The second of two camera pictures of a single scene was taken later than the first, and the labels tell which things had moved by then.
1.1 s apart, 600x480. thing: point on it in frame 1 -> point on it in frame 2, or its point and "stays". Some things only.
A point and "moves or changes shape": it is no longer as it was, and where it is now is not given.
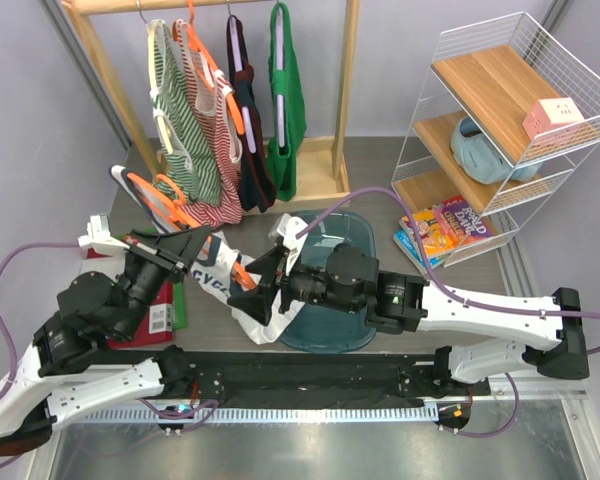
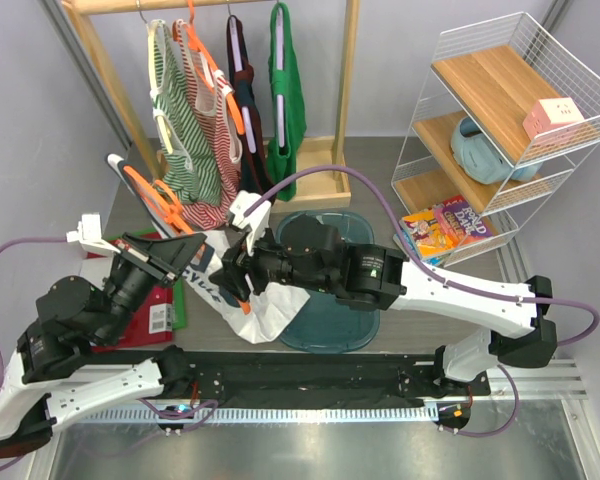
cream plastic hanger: x=151 y=72 stays
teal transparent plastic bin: x=320 y=327 stays
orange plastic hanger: x=185 y=218 moves or changes shape
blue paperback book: x=408 y=245 stays
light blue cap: x=481 y=160 stays
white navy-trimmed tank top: x=214 y=269 moves or changes shape
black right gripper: x=257 y=304 -> x=232 y=274
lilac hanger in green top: x=280 y=97 stays
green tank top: x=279 y=163 stays
